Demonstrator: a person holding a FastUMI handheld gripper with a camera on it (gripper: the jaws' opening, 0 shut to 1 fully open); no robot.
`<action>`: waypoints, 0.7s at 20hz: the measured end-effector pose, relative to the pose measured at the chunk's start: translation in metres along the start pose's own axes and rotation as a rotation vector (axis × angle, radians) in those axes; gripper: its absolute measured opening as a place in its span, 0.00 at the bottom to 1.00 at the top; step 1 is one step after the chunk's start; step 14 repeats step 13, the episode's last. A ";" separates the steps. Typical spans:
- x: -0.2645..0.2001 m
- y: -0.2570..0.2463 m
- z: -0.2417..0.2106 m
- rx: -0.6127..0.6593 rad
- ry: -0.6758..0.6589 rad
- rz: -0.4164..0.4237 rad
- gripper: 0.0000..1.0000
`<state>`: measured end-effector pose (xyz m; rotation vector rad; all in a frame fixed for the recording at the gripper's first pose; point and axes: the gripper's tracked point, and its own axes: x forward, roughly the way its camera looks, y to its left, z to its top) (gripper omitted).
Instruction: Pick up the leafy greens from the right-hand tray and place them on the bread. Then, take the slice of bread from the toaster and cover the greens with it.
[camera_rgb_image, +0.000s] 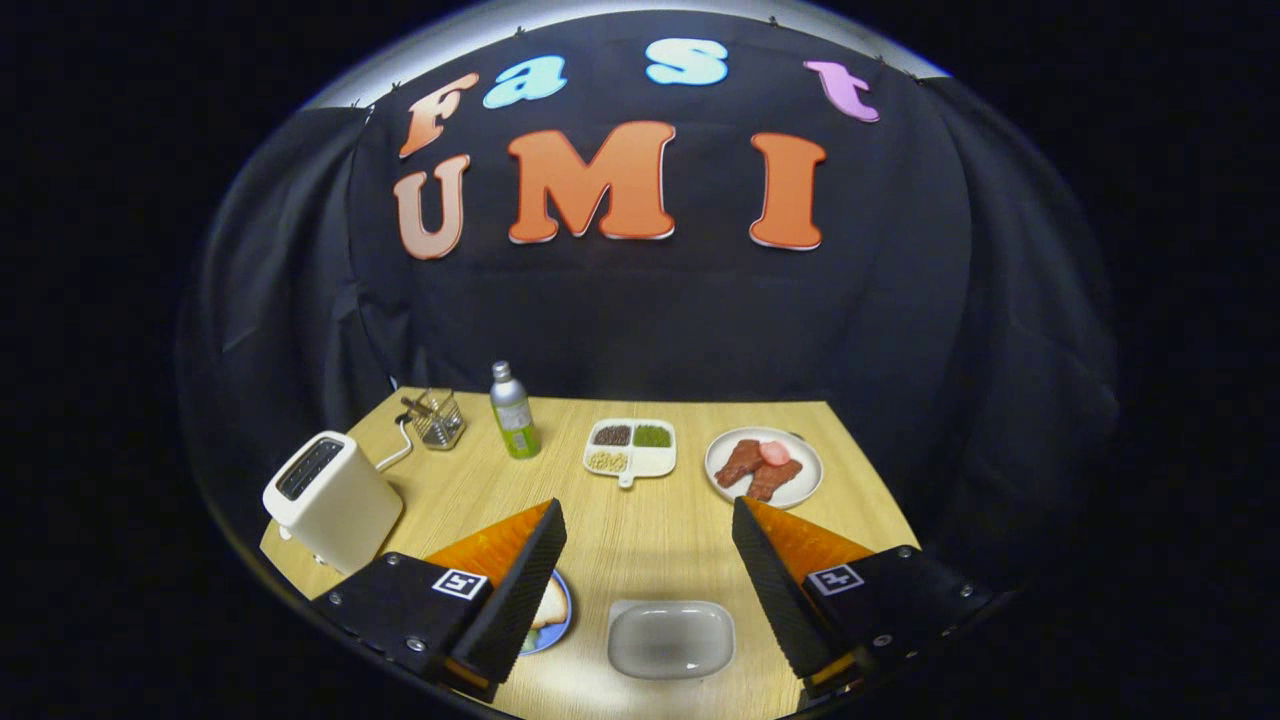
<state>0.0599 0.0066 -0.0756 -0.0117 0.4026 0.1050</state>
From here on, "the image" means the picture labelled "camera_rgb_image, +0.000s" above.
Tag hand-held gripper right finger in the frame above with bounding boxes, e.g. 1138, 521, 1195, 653
731, 496, 996, 701

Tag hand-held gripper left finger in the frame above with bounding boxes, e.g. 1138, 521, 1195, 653
308, 498, 568, 703

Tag toasted bread slice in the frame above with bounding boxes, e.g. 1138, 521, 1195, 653
530, 577, 569, 631

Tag blue round plate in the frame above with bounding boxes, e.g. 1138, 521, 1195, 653
518, 570, 574, 657

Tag white rectangular dish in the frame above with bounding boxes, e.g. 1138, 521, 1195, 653
607, 599, 737, 681

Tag brown meat piece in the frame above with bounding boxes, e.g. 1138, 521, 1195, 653
746, 459, 803, 502
714, 439, 766, 489

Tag round white plate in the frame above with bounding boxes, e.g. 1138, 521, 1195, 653
704, 427, 824, 510

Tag metal bottle with green label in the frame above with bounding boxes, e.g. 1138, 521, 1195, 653
489, 361, 542, 460

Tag white divided dish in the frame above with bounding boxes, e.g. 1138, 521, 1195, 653
583, 418, 678, 489

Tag white toaster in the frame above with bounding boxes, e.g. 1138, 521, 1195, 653
262, 431, 404, 576

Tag black backdrop cloth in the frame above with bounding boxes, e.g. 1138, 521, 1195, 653
175, 12, 1121, 601

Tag white toaster cable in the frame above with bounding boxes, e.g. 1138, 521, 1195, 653
375, 415, 414, 473

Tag wire mesh utensil basket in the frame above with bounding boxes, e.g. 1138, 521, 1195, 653
410, 390, 466, 451

